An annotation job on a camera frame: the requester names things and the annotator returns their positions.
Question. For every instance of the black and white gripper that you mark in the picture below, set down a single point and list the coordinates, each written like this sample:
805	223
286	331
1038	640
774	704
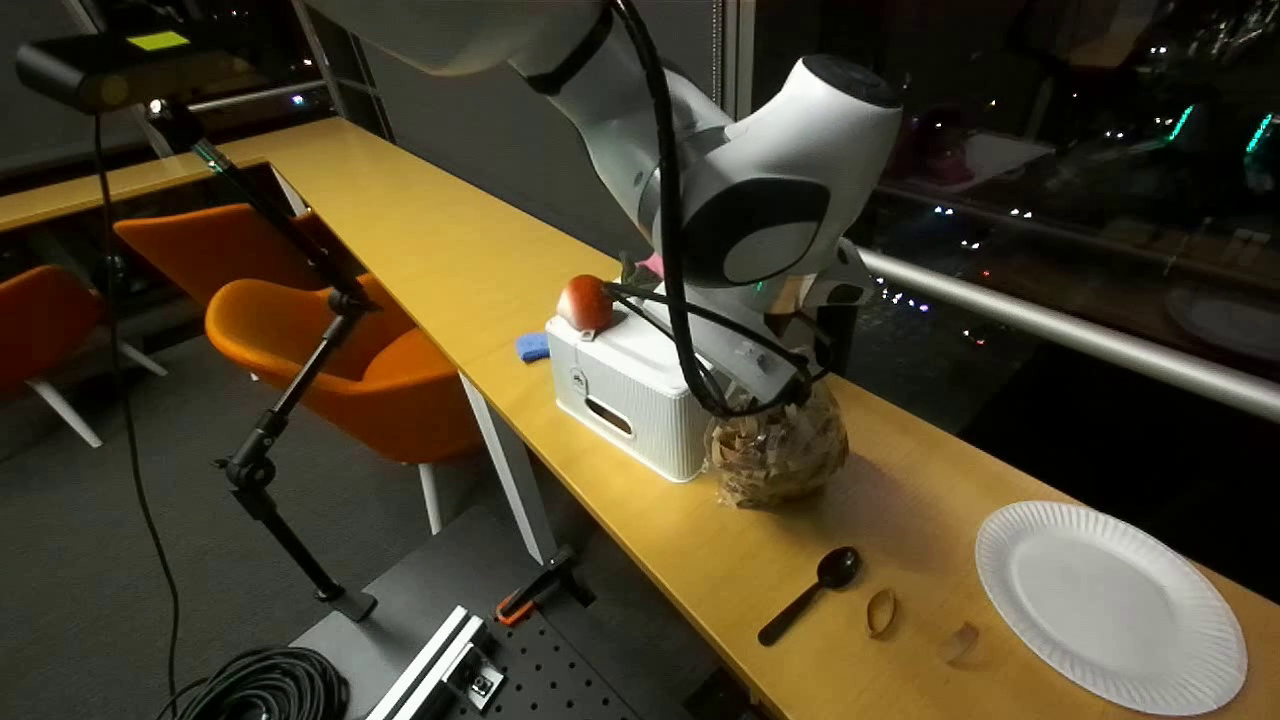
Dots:
816	314

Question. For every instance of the clear bag of rubber bands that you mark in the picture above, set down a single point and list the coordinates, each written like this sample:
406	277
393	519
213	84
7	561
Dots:
783	455

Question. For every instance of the tan rubber band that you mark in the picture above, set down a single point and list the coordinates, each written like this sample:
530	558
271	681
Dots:
881	613

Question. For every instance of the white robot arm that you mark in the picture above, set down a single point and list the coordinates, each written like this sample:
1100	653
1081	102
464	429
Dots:
731	206

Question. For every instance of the metal window handrail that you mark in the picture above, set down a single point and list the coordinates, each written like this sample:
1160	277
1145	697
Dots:
1188	373

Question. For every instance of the white plastic box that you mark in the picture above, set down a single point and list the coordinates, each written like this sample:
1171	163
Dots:
632	392

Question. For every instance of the red plush radish toy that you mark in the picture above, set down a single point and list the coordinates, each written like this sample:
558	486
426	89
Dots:
585	305

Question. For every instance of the black plastic spoon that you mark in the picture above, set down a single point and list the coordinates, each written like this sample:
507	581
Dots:
837	568

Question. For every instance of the blue small block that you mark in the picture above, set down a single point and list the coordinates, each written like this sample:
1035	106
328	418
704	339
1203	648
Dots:
534	348

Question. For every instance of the white paper plate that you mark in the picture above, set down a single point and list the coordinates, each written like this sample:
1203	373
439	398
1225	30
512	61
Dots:
1114	608

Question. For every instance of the orange chair near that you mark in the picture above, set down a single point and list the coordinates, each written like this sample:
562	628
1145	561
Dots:
384	383

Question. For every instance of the orange chair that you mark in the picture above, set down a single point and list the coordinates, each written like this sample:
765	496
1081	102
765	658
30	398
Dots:
384	383
45	321
211	247

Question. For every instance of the perforated black breadboard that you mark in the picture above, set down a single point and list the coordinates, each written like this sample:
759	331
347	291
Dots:
545	679

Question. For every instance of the orange chair middle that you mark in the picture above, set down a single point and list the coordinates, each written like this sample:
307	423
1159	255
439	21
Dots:
211	247

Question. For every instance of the orange chair far left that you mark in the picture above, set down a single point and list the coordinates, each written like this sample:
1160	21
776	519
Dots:
45	321

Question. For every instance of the orange handled clamp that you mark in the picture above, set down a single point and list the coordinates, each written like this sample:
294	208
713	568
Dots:
554	578

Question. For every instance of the aluminium extrusion rail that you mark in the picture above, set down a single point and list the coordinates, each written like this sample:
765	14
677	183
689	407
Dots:
449	672

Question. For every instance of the black camera on stand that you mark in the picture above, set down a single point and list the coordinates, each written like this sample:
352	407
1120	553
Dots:
101	75

